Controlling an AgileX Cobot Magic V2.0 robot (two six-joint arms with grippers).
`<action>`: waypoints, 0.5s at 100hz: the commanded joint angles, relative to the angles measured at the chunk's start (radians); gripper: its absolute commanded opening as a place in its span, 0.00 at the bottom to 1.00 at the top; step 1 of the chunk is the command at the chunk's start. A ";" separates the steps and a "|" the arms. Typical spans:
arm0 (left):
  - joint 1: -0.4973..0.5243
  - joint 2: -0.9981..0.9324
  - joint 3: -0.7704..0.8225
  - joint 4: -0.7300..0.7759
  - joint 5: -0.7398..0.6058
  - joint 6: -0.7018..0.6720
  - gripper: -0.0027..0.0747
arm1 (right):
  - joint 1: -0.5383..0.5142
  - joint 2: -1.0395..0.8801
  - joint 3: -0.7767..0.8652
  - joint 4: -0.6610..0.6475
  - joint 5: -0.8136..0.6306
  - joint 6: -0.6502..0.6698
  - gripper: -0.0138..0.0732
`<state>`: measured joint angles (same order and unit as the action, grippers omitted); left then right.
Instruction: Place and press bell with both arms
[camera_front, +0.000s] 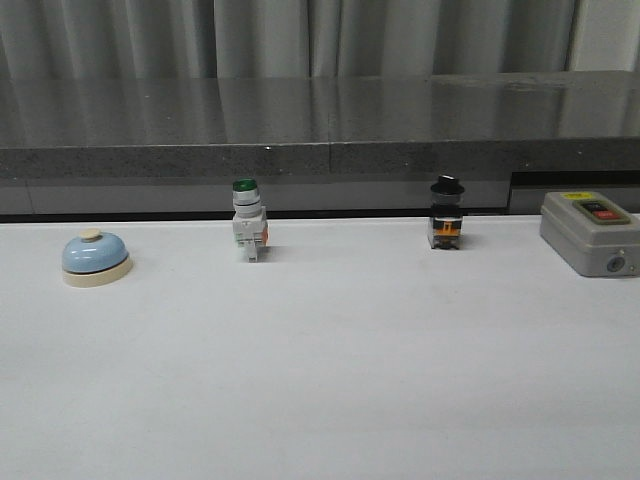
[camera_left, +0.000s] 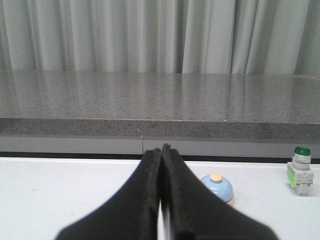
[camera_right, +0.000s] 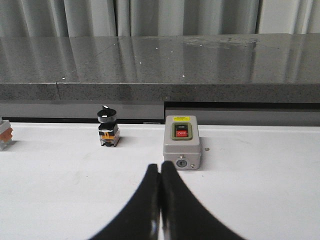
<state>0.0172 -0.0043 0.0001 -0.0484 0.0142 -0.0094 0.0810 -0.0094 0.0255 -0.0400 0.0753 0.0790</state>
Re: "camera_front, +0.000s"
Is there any blue and cream desk bell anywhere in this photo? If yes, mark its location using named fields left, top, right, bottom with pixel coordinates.
left=61, top=228, right=134, bottom=288

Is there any grey stone counter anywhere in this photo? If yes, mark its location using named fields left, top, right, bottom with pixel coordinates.
left=1, top=71, right=639, bottom=222

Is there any grey curtain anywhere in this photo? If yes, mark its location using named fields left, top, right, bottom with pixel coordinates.
left=1, top=1, right=639, bottom=79

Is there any green push button switch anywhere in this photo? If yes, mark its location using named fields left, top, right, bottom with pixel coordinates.
left=232, top=178, right=269, bottom=262

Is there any black rotary selector switch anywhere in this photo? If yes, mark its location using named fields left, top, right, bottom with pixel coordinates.
left=428, top=175, right=465, bottom=250

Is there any grey power switch box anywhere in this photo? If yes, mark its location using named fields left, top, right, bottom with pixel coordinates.
left=540, top=191, right=639, bottom=278

